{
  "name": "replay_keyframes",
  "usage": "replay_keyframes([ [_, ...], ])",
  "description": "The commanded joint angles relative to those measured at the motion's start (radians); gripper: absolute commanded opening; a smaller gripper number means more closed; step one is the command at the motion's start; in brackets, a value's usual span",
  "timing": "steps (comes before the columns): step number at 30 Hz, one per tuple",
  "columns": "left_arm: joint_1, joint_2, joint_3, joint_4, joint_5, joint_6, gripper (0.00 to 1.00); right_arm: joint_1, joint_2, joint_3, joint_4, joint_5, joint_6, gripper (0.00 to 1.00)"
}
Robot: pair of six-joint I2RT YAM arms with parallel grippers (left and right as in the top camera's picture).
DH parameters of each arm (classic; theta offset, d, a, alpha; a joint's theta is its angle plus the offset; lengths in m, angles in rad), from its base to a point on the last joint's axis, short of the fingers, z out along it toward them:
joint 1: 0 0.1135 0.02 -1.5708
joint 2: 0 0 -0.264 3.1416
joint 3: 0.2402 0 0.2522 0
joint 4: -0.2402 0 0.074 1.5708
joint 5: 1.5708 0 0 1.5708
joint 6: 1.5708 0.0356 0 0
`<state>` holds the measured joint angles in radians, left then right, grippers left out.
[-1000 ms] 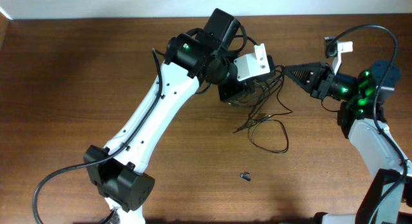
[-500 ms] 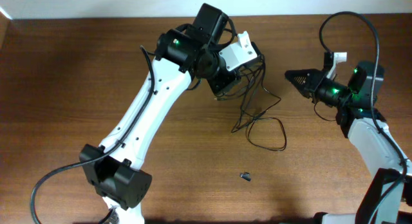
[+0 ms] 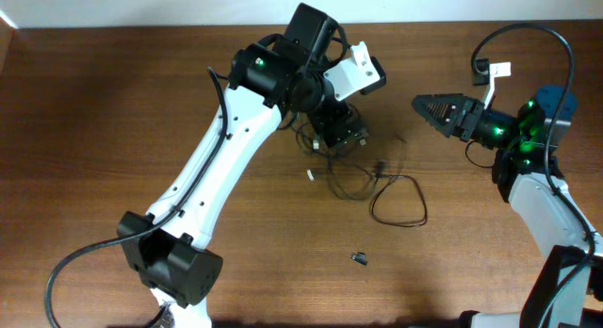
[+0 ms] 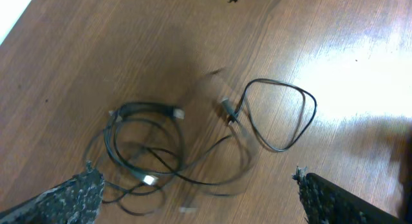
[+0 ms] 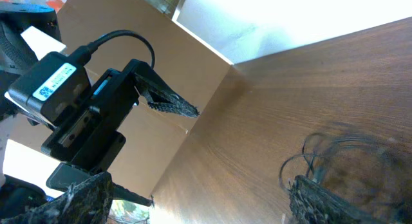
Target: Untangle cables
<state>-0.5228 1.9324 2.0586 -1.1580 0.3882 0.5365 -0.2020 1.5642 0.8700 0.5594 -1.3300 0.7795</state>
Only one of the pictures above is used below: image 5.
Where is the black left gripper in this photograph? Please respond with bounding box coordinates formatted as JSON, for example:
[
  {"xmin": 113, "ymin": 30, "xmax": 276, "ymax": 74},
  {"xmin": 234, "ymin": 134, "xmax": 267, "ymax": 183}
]
[{"xmin": 41, "ymin": 59, "xmax": 200, "ymax": 207}]

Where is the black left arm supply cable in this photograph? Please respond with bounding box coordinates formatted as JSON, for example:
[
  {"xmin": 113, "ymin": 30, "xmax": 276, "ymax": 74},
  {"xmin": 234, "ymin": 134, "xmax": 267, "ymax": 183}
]
[{"xmin": 86, "ymin": 29, "xmax": 156, "ymax": 70}]

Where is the thick black USB-A cable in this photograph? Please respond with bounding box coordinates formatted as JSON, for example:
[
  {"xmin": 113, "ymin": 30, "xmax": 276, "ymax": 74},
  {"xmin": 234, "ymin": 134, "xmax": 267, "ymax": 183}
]
[{"xmin": 278, "ymin": 120, "xmax": 412, "ymax": 192}]

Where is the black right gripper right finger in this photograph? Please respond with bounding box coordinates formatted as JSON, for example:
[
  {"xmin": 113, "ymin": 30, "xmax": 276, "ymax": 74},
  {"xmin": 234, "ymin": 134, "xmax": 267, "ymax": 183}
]
[{"xmin": 288, "ymin": 175, "xmax": 381, "ymax": 224}]

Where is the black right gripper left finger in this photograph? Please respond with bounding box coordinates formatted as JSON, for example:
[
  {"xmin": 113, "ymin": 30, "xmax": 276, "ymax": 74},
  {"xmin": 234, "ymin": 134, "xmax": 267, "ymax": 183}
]
[{"xmin": 1, "ymin": 187, "xmax": 113, "ymax": 224}]

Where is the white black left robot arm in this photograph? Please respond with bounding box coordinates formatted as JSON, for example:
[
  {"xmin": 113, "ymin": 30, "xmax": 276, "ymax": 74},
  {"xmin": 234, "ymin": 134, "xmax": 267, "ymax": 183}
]
[{"xmin": 1, "ymin": 2, "xmax": 199, "ymax": 223}]

